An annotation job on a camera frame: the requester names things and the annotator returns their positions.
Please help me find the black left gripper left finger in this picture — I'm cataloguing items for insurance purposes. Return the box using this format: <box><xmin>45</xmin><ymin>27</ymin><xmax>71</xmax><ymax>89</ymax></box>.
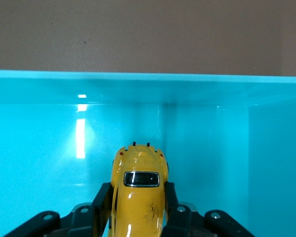
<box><xmin>2</xmin><ymin>182</ymin><xmax>114</xmax><ymax>237</ymax></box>

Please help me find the turquoise plastic bin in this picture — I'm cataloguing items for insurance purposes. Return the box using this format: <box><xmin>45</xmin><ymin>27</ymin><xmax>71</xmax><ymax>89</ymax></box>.
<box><xmin>0</xmin><ymin>69</ymin><xmax>296</xmax><ymax>237</ymax></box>

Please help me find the yellow beetle toy car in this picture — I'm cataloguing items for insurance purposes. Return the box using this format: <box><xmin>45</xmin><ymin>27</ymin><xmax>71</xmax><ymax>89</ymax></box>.
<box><xmin>109</xmin><ymin>141</ymin><xmax>170</xmax><ymax>237</ymax></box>

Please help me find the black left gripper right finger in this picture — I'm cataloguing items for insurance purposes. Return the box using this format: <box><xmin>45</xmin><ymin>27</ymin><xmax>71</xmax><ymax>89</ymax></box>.
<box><xmin>161</xmin><ymin>181</ymin><xmax>256</xmax><ymax>237</ymax></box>

